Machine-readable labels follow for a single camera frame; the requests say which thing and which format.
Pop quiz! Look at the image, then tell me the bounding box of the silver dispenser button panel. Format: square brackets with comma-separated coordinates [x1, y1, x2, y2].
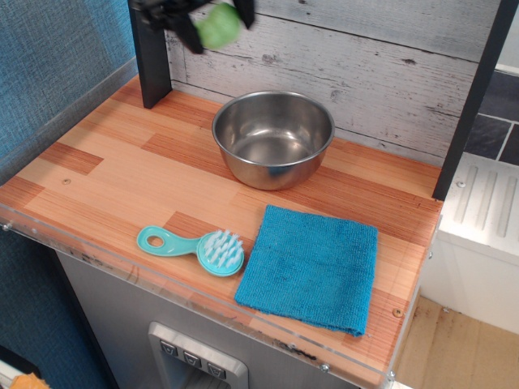
[148, 322, 250, 388]

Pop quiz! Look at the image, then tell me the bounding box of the green toy broccoli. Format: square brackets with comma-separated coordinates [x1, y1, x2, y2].
[195, 3, 242, 50]

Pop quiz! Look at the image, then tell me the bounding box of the silver metal bowl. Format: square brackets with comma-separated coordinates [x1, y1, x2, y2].
[212, 91, 335, 190]

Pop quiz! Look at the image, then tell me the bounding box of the clear acrylic edge guard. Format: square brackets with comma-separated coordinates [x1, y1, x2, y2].
[1, 206, 428, 388]

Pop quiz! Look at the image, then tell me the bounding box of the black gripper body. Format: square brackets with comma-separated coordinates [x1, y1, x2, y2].
[131, 1, 209, 25]

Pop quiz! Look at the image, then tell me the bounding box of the blue folded cloth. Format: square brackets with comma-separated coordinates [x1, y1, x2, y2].
[234, 205, 378, 336]

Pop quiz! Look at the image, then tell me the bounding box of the white grooved drainboard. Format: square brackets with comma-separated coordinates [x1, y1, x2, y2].
[440, 152, 518, 256]

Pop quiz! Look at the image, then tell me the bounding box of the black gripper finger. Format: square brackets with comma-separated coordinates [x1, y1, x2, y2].
[169, 14, 204, 53]
[233, 0, 255, 29]

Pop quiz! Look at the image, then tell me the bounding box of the teal dish brush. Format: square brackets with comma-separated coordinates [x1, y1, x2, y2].
[136, 226, 245, 277]

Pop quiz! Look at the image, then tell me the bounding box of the orange object bottom corner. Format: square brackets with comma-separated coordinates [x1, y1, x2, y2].
[10, 374, 50, 389]

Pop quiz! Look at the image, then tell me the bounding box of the dark right cabinet post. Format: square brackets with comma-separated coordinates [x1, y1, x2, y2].
[432, 0, 518, 201]

